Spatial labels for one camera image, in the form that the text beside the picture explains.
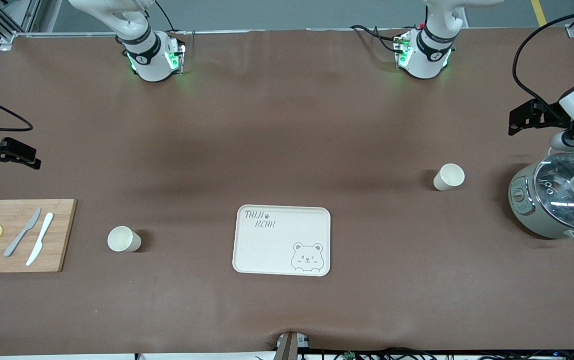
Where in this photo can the grey-green cooking pot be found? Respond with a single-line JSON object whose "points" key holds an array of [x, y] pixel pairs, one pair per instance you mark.
{"points": [[524, 205]]}

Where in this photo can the cream bear print tray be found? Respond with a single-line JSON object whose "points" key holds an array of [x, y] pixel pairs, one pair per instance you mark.
{"points": [[272, 250]]}

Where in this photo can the glass pot lid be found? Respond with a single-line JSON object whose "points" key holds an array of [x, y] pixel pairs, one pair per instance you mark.
{"points": [[566, 200]]}

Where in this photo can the white plastic knife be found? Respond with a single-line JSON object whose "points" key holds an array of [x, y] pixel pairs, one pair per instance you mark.
{"points": [[41, 237]]}

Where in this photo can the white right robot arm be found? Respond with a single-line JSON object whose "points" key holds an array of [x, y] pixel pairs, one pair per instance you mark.
{"points": [[152, 65]]}

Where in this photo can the grey plastic knife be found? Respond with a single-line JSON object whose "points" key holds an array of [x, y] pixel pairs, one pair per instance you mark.
{"points": [[21, 235]]}

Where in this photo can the white plastic cup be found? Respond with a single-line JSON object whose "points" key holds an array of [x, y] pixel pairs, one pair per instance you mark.
{"points": [[450, 176], [122, 239]]}

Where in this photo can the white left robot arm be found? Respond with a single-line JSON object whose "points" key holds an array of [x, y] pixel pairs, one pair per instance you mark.
{"points": [[424, 62]]}

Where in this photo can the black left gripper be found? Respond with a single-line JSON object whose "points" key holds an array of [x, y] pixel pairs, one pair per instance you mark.
{"points": [[552, 116]]}

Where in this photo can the metal camera bracket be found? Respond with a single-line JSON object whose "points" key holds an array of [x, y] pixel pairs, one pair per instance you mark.
{"points": [[289, 347]]}

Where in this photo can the wooden cutting board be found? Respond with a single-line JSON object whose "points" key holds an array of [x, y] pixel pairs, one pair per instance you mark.
{"points": [[64, 235]]}

